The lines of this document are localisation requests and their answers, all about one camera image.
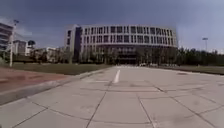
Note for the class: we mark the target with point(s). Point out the row of small trees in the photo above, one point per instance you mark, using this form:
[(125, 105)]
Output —
[(103, 56)]

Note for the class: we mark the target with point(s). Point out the white building with window rows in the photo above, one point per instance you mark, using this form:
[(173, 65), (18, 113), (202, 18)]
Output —
[(126, 38)]

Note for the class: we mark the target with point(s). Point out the grey stone slab plaza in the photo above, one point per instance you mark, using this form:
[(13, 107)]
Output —
[(133, 96)]

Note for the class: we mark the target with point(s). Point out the dark grass strip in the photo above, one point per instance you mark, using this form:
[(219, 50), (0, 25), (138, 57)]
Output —
[(63, 68)]

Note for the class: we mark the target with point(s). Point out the low pale buildings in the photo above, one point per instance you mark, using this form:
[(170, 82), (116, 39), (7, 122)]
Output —
[(36, 51)]

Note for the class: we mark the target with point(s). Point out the grey stone kerb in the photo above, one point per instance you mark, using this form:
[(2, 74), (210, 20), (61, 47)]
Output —
[(36, 88)]

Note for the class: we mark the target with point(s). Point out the row of dark trees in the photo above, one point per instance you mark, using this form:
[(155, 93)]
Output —
[(200, 57)]

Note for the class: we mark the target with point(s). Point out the floodlight pole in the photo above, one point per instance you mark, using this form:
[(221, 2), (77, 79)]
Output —
[(205, 43)]

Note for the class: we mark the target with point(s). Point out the pale lamp pole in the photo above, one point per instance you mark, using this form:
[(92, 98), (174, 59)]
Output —
[(11, 43)]

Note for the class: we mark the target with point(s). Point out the tall building with balconies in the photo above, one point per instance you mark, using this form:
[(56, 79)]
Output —
[(4, 36)]

